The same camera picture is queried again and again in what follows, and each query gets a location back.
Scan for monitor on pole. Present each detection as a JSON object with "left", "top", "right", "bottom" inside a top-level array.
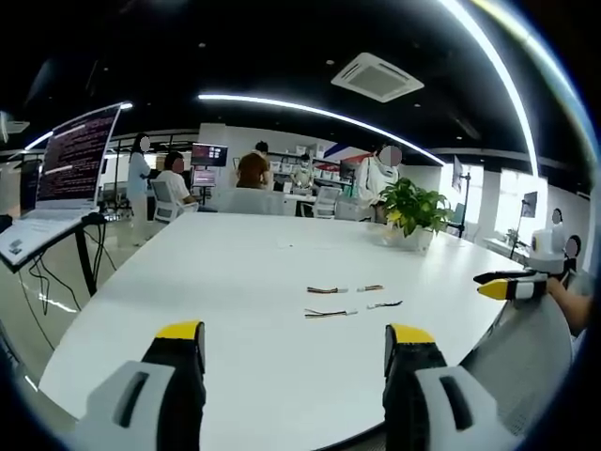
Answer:
[{"left": 451, "top": 155, "right": 472, "bottom": 239}]

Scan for long curved ceiling light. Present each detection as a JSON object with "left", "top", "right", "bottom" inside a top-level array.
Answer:
[{"left": 436, "top": 0, "right": 540, "bottom": 190}]

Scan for open laptop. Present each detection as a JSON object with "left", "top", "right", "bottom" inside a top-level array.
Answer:
[{"left": 0, "top": 101, "right": 125, "bottom": 274}]

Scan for white office chair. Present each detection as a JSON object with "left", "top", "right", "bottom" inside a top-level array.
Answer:
[
  {"left": 311, "top": 185, "right": 343, "bottom": 220},
  {"left": 148, "top": 179, "right": 188, "bottom": 226}
]

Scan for grey mesh office chair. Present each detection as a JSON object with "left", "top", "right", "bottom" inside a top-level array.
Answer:
[{"left": 458, "top": 293, "right": 576, "bottom": 436}]

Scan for white plant pot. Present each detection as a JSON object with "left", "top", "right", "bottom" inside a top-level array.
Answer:
[{"left": 388, "top": 226, "right": 434, "bottom": 254}]

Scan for green potted plant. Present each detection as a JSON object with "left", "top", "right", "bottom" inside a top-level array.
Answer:
[{"left": 378, "top": 177, "right": 455, "bottom": 239}]

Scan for straight ceiling light strip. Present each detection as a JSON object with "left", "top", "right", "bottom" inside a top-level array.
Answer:
[{"left": 197, "top": 93, "right": 446, "bottom": 166}]

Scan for black laptop stand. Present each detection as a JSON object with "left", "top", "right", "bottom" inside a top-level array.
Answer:
[{"left": 8, "top": 211, "right": 110, "bottom": 298}]

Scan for small monitor on stand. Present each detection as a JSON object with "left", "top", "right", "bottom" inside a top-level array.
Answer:
[{"left": 516, "top": 191, "right": 540, "bottom": 245}]

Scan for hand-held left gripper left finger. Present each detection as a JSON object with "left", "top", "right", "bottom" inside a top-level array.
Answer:
[{"left": 77, "top": 320, "right": 208, "bottom": 451}]

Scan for black hanging cables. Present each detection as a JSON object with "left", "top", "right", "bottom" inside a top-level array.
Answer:
[{"left": 17, "top": 220, "right": 118, "bottom": 351}]

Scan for ceiling air conditioner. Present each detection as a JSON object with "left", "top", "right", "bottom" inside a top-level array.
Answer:
[{"left": 330, "top": 52, "right": 426, "bottom": 104}]

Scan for wall monitor screen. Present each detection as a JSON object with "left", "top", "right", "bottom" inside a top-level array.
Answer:
[{"left": 190, "top": 143, "right": 230, "bottom": 168}]

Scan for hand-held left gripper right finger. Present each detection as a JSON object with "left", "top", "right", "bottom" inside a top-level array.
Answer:
[{"left": 383, "top": 322, "right": 513, "bottom": 451}]

